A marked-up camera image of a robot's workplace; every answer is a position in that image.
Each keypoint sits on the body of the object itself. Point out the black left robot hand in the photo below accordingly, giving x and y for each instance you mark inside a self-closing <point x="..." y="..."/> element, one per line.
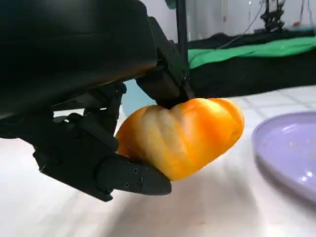
<point x="69" y="61"/>

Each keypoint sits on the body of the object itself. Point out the orange white toy bread roll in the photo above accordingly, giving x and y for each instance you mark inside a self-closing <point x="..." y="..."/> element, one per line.
<point x="182" y="138"/>

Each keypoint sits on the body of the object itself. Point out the black vertical pole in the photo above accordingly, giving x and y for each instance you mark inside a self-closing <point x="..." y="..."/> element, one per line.
<point x="182" y="29"/>

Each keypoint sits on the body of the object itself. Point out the green cloth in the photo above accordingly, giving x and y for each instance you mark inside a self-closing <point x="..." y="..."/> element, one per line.
<point x="247" y="50"/>

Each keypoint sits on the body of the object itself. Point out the black cloth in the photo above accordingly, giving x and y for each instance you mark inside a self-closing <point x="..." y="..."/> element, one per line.
<point x="247" y="76"/>

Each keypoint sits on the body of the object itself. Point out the lilac plate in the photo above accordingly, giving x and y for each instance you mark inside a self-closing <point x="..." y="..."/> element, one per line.
<point x="288" y="153"/>

